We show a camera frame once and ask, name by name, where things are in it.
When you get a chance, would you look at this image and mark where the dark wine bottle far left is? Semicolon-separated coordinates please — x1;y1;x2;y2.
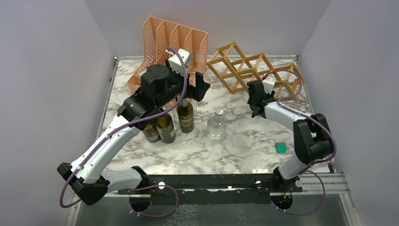
142;121;160;143

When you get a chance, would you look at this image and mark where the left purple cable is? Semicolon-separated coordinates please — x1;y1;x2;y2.
59;46;189;209

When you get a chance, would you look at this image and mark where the small clear glass bottle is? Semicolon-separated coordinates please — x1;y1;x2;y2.
162;104;180;131

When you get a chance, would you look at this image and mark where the round clear bottle with cap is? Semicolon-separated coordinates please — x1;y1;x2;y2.
206;108;228;142

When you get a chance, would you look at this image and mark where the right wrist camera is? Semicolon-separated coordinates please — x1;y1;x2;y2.
262;76;276;94

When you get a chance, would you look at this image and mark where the green sponge block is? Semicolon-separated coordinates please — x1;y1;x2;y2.
275;142;287;154

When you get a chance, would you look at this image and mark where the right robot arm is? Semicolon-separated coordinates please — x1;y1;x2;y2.
247;81;336;192

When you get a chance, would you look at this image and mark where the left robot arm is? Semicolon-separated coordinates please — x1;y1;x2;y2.
57;64;210;208

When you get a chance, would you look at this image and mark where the pink plastic file organizer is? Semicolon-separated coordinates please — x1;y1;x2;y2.
126;16;208;94

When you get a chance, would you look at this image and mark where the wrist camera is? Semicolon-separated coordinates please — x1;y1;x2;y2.
262;76;276;94
168;48;194;75

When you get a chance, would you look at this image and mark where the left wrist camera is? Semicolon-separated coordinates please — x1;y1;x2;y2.
168;48;194;75

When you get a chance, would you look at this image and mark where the wooden wine rack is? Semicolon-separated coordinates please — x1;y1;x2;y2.
207;42;304;99

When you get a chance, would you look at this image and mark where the dark wine bottle with label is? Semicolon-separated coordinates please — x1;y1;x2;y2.
177;98;194;133

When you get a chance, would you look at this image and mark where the tall clear glass bottle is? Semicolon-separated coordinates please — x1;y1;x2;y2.
187;98;197;114

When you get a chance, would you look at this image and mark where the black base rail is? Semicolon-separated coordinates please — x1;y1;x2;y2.
118;173;302;205

